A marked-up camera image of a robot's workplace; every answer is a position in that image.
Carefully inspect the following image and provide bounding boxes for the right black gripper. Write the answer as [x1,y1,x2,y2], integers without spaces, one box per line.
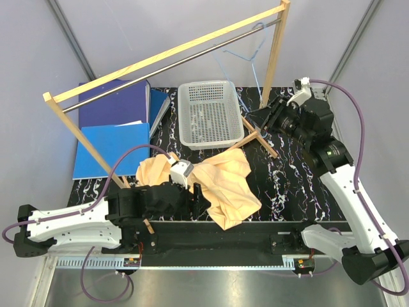
[246,95,312,146]

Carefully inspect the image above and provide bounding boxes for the beige t shirt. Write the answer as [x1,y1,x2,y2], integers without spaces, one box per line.
[135,148,262,230]

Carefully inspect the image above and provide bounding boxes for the light blue wire hanger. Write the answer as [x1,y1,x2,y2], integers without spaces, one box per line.
[212,22,269,120]

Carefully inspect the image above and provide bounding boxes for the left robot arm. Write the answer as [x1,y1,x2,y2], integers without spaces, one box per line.
[12,182,210,258]

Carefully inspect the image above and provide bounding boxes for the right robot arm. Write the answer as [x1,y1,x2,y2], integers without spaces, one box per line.
[248,97,408,285]

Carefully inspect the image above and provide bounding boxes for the white plastic basket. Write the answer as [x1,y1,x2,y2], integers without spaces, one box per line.
[177,81,244,150]

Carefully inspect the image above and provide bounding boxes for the black marbled table mat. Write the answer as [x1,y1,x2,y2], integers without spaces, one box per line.
[66,87,345,222]

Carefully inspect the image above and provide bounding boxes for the blue folder with papers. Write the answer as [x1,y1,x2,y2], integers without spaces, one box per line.
[73,122,150,180]

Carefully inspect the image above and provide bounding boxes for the blue upright binder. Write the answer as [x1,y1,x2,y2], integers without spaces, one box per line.
[149,89,171,138]

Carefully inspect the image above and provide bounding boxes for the wooden clothes rack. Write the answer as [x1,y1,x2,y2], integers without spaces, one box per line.
[43,0,291,235]

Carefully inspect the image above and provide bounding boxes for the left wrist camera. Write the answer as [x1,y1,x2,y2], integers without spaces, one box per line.
[167,157,194,189]

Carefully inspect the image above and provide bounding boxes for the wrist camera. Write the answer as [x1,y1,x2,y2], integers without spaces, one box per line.
[286,77,312,106]
[167,157,194,189]

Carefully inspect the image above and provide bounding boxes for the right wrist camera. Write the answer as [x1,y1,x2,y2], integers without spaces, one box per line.
[286,77,312,106]

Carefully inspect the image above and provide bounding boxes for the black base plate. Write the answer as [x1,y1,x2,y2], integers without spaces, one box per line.
[62,220,330,256]

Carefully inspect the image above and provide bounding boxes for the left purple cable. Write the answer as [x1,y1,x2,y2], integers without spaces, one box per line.
[1,144,173,303]

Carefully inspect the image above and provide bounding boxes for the purple ring binder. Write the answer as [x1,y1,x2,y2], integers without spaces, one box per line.
[79,81,150,128]

